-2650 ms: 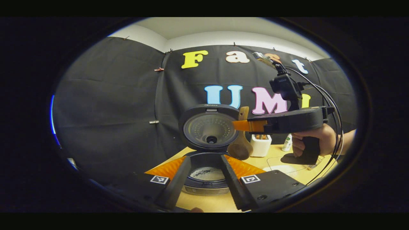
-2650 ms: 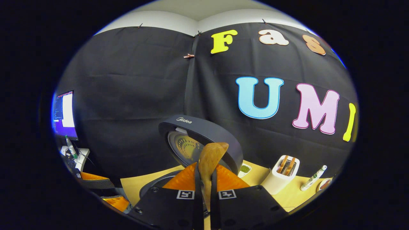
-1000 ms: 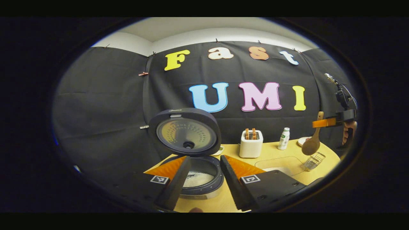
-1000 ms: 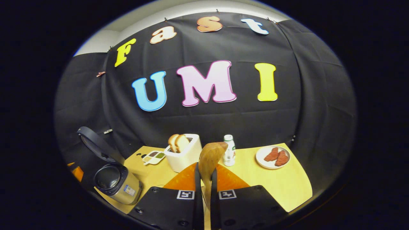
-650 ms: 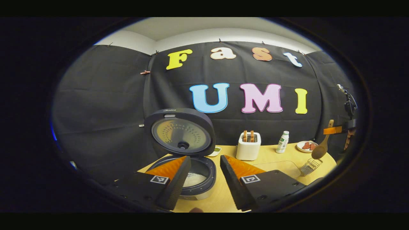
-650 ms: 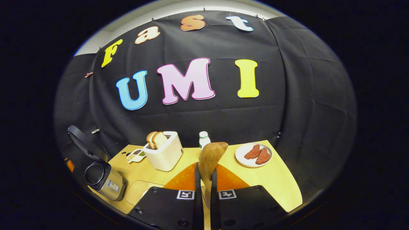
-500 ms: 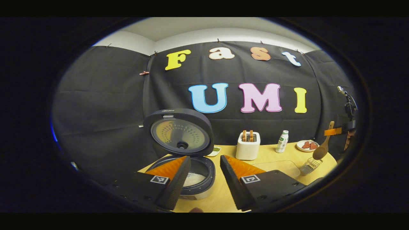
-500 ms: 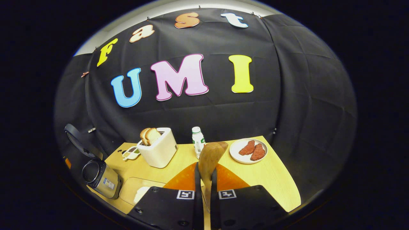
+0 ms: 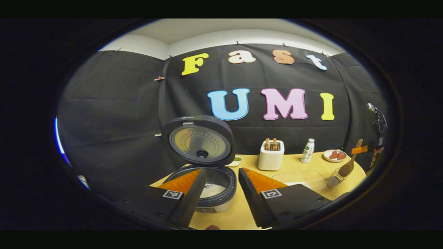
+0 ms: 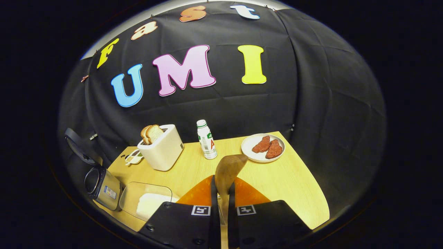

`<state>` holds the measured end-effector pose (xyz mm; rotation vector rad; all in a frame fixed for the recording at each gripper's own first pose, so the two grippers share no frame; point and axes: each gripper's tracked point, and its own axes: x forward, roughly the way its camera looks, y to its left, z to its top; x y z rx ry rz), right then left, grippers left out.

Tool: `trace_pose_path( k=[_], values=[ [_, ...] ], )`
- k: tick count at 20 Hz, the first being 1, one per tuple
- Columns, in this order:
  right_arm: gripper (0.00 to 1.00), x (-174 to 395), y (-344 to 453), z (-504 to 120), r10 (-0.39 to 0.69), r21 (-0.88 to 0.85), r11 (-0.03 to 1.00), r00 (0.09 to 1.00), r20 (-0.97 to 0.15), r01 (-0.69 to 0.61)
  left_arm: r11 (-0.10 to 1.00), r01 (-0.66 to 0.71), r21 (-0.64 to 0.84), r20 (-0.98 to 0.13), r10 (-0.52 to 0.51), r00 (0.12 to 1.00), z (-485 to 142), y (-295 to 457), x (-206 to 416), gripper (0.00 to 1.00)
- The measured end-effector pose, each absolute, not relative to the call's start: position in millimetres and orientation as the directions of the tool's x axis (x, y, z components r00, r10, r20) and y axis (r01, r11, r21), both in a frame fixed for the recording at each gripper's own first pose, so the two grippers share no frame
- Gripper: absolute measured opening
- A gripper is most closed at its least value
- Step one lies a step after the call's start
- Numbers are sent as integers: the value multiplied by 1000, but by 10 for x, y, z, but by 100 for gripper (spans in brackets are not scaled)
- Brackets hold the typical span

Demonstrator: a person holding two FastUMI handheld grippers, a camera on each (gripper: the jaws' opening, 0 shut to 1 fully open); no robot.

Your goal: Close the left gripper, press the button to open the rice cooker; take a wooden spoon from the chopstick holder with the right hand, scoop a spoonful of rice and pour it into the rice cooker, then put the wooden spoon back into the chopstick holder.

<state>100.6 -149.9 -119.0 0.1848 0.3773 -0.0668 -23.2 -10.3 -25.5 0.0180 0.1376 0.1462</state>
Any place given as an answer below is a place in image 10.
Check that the wooden spoon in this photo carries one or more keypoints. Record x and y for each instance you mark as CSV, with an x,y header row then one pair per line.
x,y
228,169

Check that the white divided grain dish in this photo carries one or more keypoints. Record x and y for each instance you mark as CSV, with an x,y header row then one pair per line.
x,y
134,157

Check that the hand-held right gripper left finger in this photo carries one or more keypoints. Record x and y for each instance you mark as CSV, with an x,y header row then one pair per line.
x,y
214,221

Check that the toast bread slice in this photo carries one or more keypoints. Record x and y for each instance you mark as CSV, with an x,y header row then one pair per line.
x,y
143,135
154,133

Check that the pink cloth clip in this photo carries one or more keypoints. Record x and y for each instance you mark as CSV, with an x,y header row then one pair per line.
x,y
84,78

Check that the clear plastic box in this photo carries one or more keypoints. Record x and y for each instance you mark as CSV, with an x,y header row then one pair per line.
x,y
138,188

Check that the white bottle green label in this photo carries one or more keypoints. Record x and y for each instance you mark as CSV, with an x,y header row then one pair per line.
x,y
207,145

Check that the white plate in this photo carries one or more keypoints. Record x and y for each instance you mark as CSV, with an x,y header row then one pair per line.
x,y
249,150

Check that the black backdrop cloth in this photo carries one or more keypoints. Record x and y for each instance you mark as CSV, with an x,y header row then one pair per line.
x,y
242,110

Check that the dark rice cooker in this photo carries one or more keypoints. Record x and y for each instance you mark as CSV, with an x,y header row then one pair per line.
x,y
104,188

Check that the white toaster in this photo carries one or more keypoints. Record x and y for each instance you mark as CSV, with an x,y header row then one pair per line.
x,y
164,155

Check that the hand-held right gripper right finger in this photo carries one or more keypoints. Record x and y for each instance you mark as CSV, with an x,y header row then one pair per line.
x,y
232,221

